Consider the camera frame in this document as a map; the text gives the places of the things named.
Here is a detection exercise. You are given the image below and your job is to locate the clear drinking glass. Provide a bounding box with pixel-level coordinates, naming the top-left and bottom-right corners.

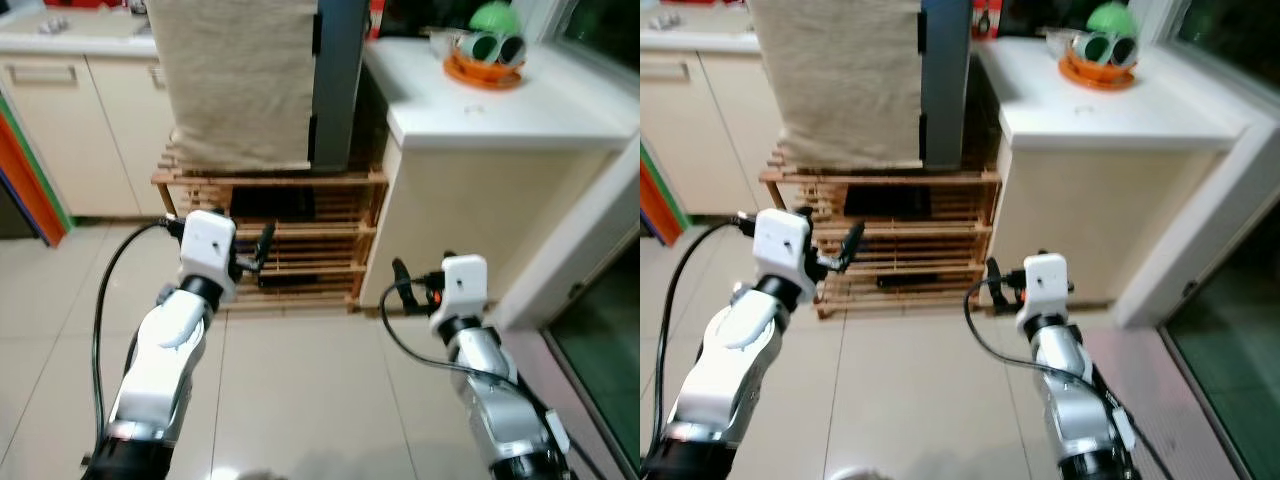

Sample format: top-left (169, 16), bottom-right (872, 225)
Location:
top-left (1045, 27), bottom-right (1086, 59)
top-left (425, 27), bottom-right (471, 59)

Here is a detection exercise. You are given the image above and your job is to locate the small grey refrigerator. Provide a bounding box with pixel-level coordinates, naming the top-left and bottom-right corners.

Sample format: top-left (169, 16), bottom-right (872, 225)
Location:
top-left (918, 0), bottom-right (976, 169)
top-left (308, 0), bottom-right (373, 173)

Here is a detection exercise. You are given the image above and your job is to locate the white countertop cabinet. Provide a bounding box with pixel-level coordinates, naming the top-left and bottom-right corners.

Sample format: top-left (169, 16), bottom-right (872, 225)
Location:
top-left (975, 35), bottom-right (1263, 306)
top-left (360, 35), bottom-right (641, 313)

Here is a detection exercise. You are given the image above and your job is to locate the wooden slatted rack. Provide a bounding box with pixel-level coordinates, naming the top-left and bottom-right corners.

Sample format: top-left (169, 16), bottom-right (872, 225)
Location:
top-left (152, 140), bottom-right (391, 313)
top-left (760, 140), bottom-right (1004, 321)

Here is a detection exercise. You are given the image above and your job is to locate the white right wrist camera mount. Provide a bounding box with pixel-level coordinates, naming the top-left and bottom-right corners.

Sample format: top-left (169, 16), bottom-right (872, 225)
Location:
top-left (1015, 253), bottom-right (1071, 336)
top-left (430, 255), bottom-right (489, 336)

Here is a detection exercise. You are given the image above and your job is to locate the orange green board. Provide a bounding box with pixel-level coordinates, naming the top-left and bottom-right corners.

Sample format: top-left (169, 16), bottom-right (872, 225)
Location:
top-left (0, 95), bottom-right (73, 248)
top-left (640, 140), bottom-right (691, 246)

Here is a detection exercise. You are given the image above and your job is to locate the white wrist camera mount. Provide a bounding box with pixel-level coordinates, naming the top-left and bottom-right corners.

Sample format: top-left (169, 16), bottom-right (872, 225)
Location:
top-left (752, 208), bottom-right (816, 306)
top-left (1015, 253), bottom-right (1071, 336)
top-left (180, 210), bottom-right (239, 304)
top-left (430, 255), bottom-right (489, 336)

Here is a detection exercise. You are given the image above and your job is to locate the beige cloth cover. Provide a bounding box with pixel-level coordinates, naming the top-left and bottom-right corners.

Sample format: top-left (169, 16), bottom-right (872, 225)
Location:
top-left (145, 0), bottom-right (321, 173)
top-left (748, 0), bottom-right (926, 169)

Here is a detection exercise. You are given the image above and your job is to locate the green bowl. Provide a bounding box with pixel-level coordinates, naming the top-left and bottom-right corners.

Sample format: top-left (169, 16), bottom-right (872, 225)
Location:
top-left (468, 0), bottom-right (521, 41)
top-left (1085, 0), bottom-right (1139, 39)

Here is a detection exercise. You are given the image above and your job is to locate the cream kitchen cabinet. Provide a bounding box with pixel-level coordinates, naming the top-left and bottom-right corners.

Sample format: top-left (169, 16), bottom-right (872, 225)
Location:
top-left (640, 48), bottom-right (791, 216)
top-left (0, 50), bottom-right (179, 219)

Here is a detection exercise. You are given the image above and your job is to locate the orange bowl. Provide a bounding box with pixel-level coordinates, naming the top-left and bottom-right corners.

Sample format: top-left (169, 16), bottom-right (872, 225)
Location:
top-left (1058, 48), bottom-right (1139, 93)
top-left (443, 48), bottom-right (528, 91)

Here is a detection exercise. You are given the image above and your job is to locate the black flat device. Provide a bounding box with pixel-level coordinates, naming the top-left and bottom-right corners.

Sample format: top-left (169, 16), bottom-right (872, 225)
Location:
top-left (843, 185), bottom-right (933, 219)
top-left (230, 188), bottom-right (317, 223)

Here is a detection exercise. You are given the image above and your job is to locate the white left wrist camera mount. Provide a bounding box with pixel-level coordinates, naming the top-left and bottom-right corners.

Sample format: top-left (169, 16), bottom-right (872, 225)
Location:
top-left (752, 208), bottom-right (816, 306)
top-left (180, 210), bottom-right (239, 304)

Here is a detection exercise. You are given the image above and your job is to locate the white framed glass door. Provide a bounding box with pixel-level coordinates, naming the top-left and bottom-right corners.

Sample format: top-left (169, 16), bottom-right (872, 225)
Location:
top-left (1112, 120), bottom-right (1280, 480)
top-left (488, 135), bottom-right (641, 471)

